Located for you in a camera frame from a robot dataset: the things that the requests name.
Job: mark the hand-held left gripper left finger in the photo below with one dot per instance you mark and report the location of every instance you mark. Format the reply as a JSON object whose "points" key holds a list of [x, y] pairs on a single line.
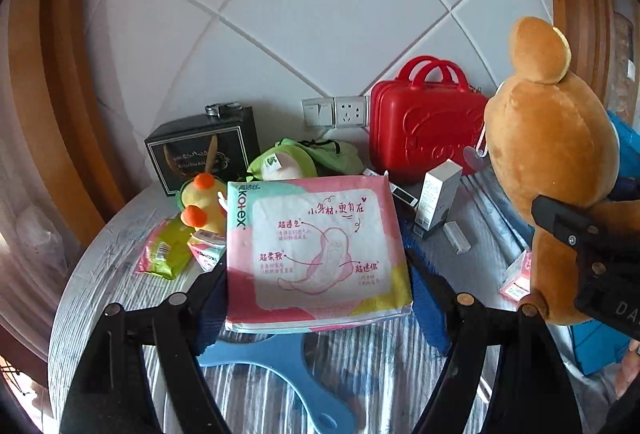
{"points": [[212, 309]]}

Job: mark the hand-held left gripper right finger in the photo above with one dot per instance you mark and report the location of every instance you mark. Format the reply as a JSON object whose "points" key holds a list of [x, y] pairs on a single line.
{"points": [[425, 289]]}

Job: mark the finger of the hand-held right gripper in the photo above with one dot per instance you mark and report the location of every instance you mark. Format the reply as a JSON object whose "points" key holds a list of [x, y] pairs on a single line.
{"points": [[565, 221]]}

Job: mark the blue folding crate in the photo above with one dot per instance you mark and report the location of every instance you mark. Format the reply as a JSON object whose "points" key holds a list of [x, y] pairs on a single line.
{"points": [[600, 346]]}

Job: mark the brown teddy bear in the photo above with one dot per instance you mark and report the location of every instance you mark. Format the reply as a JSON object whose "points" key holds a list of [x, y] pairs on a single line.
{"points": [[550, 139]]}

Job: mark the tall white box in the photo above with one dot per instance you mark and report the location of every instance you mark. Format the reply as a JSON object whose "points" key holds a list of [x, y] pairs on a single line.
{"points": [[436, 194]]}

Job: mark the pink sanitary pad packet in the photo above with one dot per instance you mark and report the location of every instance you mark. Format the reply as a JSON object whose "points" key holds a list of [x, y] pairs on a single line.
{"points": [[310, 239]]}

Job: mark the small pink tissue packet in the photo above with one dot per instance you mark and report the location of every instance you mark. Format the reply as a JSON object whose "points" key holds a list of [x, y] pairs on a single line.
{"points": [[207, 249]]}

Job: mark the small white box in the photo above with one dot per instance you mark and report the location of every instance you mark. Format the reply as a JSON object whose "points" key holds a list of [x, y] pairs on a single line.
{"points": [[457, 238]]}

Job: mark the small pink box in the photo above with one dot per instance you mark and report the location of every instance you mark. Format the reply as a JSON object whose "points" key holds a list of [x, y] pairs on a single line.
{"points": [[517, 276]]}

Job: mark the green and pink snack packet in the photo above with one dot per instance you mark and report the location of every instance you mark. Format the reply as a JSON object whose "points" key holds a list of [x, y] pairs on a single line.
{"points": [[162, 251]]}

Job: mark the light blue plastic piece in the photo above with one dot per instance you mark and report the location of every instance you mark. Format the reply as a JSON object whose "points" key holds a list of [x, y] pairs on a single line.
{"points": [[280, 356]]}

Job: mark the black and white flat box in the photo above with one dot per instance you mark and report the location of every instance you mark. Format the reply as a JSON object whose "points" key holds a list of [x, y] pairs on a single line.
{"points": [[404, 195]]}

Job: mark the yellow duck plush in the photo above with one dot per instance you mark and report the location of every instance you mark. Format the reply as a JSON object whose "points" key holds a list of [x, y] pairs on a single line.
{"points": [[202, 206]]}

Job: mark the black gift box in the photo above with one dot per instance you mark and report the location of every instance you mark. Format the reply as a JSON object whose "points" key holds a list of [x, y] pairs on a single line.
{"points": [[200, 154]]}

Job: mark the red mini suitcase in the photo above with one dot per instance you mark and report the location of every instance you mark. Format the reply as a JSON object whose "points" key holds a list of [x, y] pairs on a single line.
{"points": [[425, 129]]}

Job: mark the green frog plush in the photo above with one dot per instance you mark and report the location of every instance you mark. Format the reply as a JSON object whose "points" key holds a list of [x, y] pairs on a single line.
{"points": [[290, 159]]}

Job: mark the white wall socket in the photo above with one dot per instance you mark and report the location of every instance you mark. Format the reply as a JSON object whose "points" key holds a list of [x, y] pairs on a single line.
{"points": [[351, 111]]}

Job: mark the white wall switch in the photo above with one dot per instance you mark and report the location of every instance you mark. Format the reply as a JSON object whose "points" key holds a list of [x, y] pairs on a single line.
{"points": [[317, 112]]}

